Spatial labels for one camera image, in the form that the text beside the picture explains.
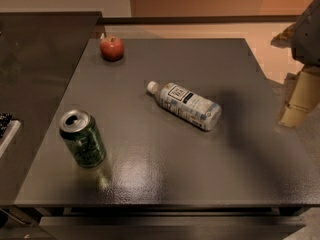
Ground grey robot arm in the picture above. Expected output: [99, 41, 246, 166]
[271, 0, 320, 127]

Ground white keyboard edge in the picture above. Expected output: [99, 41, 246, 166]
[0, 113, 21, 158]

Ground green soda can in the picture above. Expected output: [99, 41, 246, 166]
[59, 109, 106, 168]

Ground clear plastic water bottle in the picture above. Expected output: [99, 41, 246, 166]
[147, 81, 222, 131]

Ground red apple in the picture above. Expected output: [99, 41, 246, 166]
[100, 36, 124, 61]

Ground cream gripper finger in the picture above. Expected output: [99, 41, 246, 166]
[278, 65, 320, 127]

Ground dark side table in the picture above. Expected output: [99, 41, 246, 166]
[0, 11, 101, 207]

